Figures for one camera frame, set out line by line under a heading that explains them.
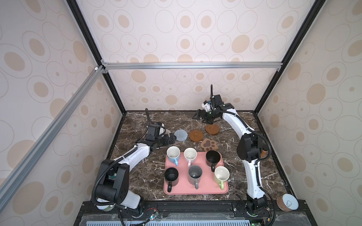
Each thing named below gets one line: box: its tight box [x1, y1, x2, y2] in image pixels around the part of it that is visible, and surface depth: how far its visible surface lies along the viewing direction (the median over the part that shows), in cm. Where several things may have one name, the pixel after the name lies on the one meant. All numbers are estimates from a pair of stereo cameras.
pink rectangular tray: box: [163, 152, 229, 195], surface depth 83 cm
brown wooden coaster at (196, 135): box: [189, 129, 204, 142], surface depth 105 cm
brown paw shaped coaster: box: [200, 138, 219, 152], surface depth 101 cm
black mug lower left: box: [164, 167, 179, 193], surface depth 80 cm
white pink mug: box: [183, 147, 198, 168], surface depth 87 cm
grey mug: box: [188, 164, 203, 190], surface depth 78 cm
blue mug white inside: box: [166, 145, 181, 167], surface depth 87 cm
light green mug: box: [213, 165, 231, 190], surface depth 80 cm
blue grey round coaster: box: [173, 129, 189, 142], surface depth 106 cm
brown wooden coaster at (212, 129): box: [205, 123, 220, 135], surface depth 111 cm
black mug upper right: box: [205, 150, 222, 173], surface depth 87 cm
